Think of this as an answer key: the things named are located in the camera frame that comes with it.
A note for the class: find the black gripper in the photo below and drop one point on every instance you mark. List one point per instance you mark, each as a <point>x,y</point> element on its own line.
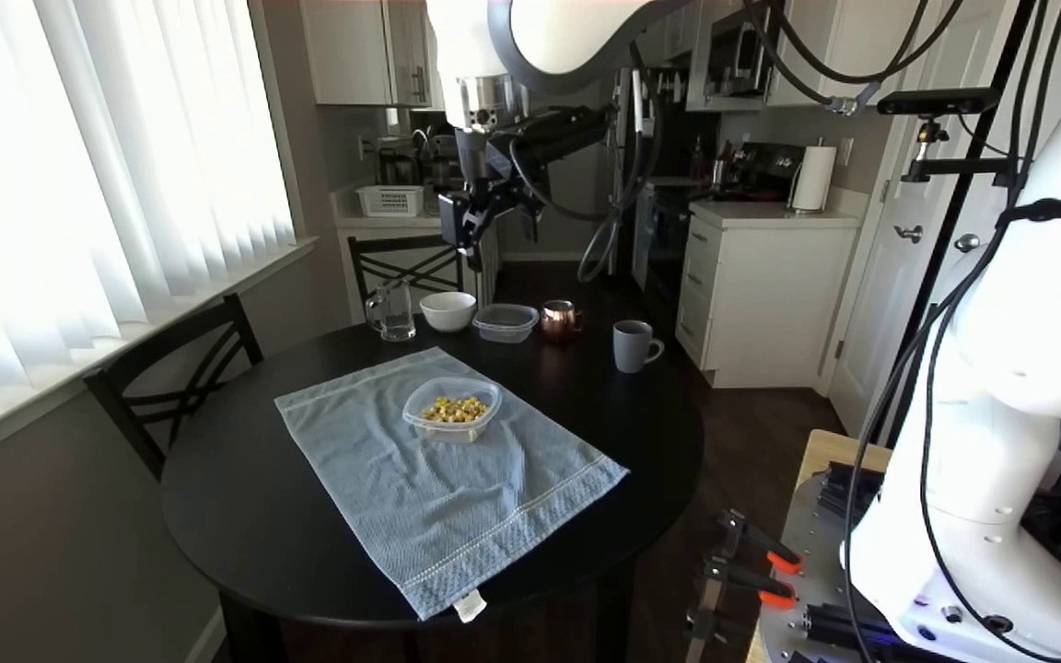
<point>481,205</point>

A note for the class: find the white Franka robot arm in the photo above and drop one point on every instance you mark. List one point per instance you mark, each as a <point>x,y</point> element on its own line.
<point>1009,368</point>

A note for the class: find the clear plastic lunch box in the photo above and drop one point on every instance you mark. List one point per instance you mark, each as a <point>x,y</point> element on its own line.
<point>492,400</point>

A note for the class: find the blue towel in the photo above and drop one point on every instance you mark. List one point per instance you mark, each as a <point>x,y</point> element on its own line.
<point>433,519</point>

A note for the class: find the white paper towel roll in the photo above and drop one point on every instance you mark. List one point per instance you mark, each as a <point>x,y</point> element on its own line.
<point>816,178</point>

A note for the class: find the white bowl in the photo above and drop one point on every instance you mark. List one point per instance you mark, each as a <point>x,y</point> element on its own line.
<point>448,312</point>

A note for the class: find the black wooden chair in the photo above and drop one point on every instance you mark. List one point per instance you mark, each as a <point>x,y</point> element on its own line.
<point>408,263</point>
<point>173,400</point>

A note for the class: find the clear shallow plastic container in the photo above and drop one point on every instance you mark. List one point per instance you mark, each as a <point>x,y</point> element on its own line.
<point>505,320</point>

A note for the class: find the white plastic bin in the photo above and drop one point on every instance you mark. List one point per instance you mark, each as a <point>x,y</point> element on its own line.
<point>392,199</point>

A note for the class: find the clear drinking glass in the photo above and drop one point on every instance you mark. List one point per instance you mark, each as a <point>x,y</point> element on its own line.
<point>392,315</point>

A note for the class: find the copper cup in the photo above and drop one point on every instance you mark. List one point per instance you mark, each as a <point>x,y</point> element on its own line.
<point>557,317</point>

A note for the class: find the grey mug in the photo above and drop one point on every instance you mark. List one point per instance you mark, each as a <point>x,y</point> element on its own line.
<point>631,347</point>

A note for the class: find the white kitchen cabinet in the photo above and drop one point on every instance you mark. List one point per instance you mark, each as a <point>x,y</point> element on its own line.
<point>756,294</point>

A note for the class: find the white vertical window blinds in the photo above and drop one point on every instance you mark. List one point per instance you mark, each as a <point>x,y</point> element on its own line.
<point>102,158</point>

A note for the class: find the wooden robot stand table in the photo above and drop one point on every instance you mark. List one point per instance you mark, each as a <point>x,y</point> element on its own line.
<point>835,459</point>

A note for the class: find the white door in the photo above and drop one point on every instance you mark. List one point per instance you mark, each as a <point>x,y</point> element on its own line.
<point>886,307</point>

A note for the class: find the white wall cabinet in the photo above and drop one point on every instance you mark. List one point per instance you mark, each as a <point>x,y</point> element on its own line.
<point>347,48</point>

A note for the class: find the black camera stand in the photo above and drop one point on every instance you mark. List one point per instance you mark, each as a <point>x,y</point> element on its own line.
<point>937,102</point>

